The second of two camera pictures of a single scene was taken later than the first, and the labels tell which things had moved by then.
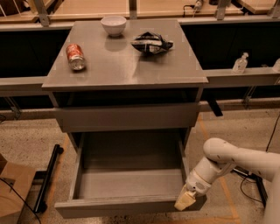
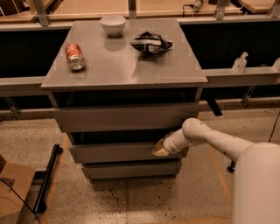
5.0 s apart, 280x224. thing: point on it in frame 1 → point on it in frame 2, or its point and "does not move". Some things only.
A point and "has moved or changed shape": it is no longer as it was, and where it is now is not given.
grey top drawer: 129,117 does not move
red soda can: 75,56 does not move
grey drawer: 133,173 has moved or changed shape
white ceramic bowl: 115,25 does not move
